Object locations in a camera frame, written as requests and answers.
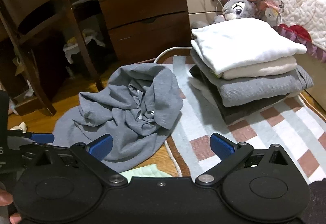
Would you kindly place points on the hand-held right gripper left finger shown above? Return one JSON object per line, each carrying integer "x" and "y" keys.
{"x": 99, "y": 146}

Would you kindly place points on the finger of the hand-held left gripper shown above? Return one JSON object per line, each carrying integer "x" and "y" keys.
{"x": 43, "y": 138}

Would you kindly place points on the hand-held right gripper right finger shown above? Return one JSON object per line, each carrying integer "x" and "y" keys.
{"x": 221, "y": 146}

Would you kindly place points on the grey t-shirt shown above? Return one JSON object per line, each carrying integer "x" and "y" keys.
{"x": 119, "y": 112}

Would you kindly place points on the person's left hand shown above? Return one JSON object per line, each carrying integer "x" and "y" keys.
{"x": 5, "y": 198}

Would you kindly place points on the crumpled white paper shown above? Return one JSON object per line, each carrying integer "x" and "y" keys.
{"x": 20, "y": 127}

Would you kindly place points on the checked pink and white rug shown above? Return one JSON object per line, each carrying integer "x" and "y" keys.
{"x": 254, "y": 142}

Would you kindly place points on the dark grey folded garment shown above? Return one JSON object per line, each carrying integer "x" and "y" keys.
{"x": 244, "y": 110}

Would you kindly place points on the light green quilted cloth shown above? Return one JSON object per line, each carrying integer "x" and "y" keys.
{"x": 145, "y": 171}

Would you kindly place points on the off-white folded garment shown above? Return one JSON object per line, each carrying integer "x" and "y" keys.
{"x": 203, "y": 92}

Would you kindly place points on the grey folded knit sweater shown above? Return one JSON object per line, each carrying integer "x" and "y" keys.
{"x": 254, "y": 89}

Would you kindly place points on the cream folded garment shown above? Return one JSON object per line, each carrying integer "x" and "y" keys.
{"x": 264, "y": 67}

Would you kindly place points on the black bin with white bag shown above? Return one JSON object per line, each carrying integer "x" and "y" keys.
{"x": 84, "y": 48}

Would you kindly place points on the dark wooden chair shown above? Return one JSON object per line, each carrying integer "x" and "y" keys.
{"x": 76, "y": 35}

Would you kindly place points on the white folded garment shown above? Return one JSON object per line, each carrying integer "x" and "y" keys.
{"x": 244, "y": 40}

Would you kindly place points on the grey plush rabbit toy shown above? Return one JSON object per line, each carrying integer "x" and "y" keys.
{"x": 239, "y": 8}

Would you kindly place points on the brown wooden drawer cabinet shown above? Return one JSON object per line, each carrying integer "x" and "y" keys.
{"x": 142, "y": 10}

